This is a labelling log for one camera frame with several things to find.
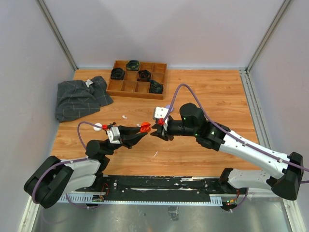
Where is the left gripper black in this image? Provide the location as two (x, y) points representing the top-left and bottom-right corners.
(102, 125), (148, 156)

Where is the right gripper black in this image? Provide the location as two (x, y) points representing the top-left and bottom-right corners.
(150, 117), (198, 141)

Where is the orange earbud charging case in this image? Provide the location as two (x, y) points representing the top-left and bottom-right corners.
(140, 122), (152, 133)

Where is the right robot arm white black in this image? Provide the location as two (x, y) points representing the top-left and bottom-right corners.
(151, 103), (304, 201)

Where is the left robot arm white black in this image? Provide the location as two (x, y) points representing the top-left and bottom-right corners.
(24, 122), (151, 208)

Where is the white earbud charging case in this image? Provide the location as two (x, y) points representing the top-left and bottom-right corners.
(93, 123), (102, 131)

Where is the dark blue rolled tie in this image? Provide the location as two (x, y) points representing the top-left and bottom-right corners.
(149, 79), (163, 94)

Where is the wooden compartment tray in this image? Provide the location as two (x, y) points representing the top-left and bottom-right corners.
(107, 60), (167, 100)

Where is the dark red rolled tie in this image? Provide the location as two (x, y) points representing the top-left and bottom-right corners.
(137, 70), (151, 82)

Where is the dark rolled tie left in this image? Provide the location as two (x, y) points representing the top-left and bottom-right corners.
(111, 68), (125, 80)

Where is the grey checked cloth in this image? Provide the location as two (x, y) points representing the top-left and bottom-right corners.
(55, 76), (113, 123)

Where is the dark rolled tie top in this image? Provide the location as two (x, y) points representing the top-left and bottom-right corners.
(126, 60), (140, 71)

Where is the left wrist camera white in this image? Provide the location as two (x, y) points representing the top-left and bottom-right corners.
(107, 127), (121, 144)

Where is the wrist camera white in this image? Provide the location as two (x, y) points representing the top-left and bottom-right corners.
(107, 127), (121, 144)
(153, 107), (169, 120)

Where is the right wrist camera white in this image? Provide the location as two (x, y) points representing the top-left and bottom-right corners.
(153, 107), (169, 120)

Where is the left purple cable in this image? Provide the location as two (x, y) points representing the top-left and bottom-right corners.
(31, 121), (108, 205)

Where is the purple cable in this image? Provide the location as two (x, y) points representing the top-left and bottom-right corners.
(163, 83), (309, 184)
(31, 121), (108, 205)

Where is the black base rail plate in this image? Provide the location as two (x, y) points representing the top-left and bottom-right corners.
(74, 175), (248, 203)

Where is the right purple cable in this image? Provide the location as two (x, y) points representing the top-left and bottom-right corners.
(163, 83), (309, 184)

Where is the white cable duct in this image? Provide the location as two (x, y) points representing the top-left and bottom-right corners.
(57, 194), (223, 206)

